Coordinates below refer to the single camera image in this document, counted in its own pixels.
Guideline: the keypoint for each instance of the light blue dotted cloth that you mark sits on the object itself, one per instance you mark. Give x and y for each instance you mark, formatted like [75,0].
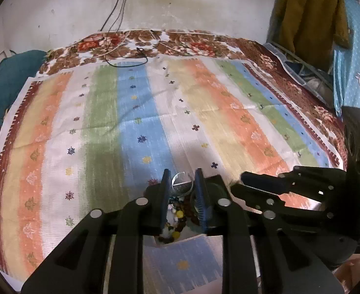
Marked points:
[354,52]

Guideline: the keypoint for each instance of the brown floral blanket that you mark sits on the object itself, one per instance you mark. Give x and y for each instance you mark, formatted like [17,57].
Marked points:
[259,52]

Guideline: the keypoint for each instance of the mustard yellow garment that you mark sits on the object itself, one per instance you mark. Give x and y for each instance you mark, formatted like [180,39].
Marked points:
[311,15]

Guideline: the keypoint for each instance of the pastel striped cloth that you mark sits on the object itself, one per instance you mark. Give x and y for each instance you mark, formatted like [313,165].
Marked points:
[106,122]

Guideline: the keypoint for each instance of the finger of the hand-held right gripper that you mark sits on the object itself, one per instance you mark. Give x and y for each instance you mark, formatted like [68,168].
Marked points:
[265,180]
[250,196]

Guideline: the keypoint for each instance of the pale translucent bangle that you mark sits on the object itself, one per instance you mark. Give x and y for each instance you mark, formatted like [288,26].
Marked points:
[180,183]

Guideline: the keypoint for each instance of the metal rack with clutter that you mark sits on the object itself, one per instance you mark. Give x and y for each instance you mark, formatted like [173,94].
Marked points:
[302,73]

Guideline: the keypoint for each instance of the teal cloth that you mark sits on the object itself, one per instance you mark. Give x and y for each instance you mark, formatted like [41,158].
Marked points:
[5,88]

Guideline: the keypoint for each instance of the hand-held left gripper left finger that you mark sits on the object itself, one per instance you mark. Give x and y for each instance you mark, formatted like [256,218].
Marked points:
[166,190]

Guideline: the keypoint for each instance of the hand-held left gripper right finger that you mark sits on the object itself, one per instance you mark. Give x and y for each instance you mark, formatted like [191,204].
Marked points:
[199,190]

